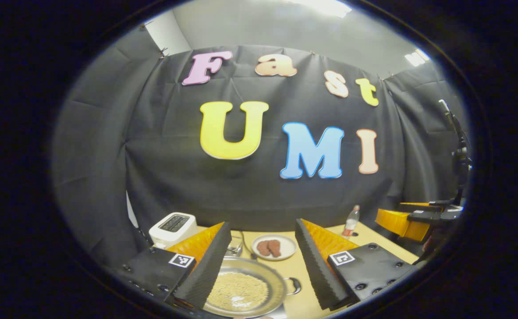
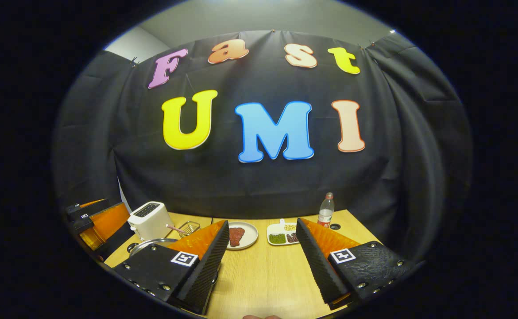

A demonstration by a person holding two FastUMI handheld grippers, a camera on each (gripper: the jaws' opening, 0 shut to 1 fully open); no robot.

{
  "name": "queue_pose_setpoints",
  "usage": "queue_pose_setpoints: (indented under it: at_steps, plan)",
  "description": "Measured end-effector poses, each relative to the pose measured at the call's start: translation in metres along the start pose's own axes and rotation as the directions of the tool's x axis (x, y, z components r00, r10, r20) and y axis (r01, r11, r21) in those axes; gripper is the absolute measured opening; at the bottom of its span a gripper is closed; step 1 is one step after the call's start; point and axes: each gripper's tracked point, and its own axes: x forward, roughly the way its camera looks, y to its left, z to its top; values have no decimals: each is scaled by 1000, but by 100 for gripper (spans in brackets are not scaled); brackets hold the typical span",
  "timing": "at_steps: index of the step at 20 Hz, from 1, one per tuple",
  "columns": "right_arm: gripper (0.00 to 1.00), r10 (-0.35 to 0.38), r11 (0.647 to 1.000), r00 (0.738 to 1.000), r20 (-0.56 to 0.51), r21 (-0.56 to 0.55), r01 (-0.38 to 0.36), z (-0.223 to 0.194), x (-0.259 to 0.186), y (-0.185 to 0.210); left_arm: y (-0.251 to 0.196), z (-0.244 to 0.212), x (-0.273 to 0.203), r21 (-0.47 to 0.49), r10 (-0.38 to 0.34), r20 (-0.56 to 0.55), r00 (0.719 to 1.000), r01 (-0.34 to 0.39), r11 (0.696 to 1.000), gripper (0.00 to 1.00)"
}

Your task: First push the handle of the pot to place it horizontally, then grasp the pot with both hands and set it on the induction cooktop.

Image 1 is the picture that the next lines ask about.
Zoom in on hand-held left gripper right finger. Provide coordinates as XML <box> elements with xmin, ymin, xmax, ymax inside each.
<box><xmin>294</xmin><ymin>218</ymin><xmax>419</xmax><ymax>311</ymax></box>

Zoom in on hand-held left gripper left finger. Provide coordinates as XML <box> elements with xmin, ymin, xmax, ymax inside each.
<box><xmin>117</xmin><ymin>222</ymin><xmax>232</xmax><ymax>311</ymax></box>

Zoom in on stainless steel pot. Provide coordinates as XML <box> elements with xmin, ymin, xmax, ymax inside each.
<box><xmin>204</xmin><ymin>257</ymin><xmax>302</xmax><ymax>319</ymax></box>

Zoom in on pile of yellow soybeans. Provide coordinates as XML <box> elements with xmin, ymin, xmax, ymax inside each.
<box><xmin>207</xmin><ymin>272</ymin><xmax>269</xmax><ymax>311</ymax></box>

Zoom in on round white plate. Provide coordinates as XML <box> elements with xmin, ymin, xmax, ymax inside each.
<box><xmin>251</xmin><ymin>234</ymin><xmax>298</xmax><ymax>261</ymax></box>

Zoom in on clear plastic water bottle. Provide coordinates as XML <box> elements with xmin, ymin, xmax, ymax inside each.
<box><xmin>342</xmin><ymin>205</ymin><xmax>360</xmax><ymax>237</ymax></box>

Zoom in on white toaster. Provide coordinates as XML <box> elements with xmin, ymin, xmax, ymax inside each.
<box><xmin>148</xmin><ymin>212</ymin><xmax>198</xmax><ymax>249</ymax></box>

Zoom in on ceiling light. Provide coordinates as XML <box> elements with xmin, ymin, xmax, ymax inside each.
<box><xmin>286</xmin><ymin>0</ymin><xmax>352</xmax><ymax>18</ymax></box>
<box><xmin>404</xmin><ymin>48</ymin><xmax>431</xmax><ymax>67</ymax></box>

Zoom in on wire mesh basket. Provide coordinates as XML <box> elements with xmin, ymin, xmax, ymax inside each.
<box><xmin>226</xmin><ymin>230</ymin><xmax>244</xmax><ymax>258</ymax></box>

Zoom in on black power cable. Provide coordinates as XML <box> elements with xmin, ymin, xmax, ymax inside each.
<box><xmin>240</xmin><ymin>230</ymin><xmax>256</xmax><ymax>260</ymax></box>

